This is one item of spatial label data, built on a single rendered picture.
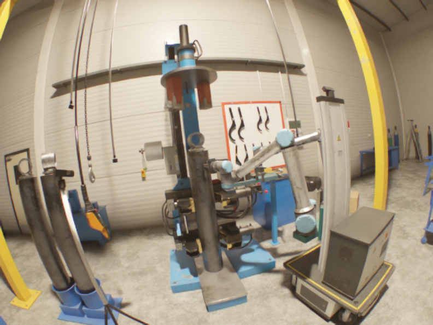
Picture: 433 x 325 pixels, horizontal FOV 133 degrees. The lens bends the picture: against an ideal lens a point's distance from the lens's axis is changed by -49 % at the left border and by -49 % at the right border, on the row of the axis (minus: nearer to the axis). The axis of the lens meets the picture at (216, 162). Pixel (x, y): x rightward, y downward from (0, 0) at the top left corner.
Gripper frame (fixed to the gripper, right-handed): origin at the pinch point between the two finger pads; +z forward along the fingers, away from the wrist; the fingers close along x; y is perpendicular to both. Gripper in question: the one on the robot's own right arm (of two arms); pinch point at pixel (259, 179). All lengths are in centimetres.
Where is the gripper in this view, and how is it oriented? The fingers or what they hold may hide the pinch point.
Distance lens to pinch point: 189.8
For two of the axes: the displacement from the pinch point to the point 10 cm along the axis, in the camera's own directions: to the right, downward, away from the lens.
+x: -2.3, -0.6, 9.7
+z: 1.2, 9.9, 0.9
